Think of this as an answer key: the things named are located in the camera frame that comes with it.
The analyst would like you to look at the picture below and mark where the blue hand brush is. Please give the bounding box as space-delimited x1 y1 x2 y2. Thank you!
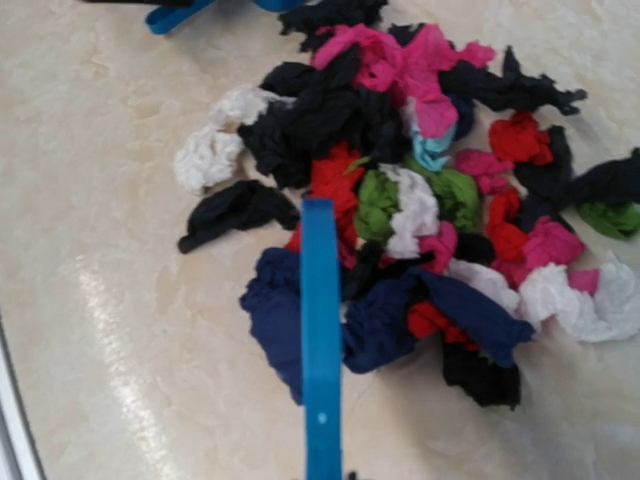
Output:
300 199 343 480

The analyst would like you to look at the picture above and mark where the blue dustpan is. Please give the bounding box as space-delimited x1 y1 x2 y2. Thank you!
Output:
145 0 305 35

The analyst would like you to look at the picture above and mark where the navy scrap front centre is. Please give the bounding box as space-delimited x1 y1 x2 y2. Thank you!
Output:
240 248 303 405

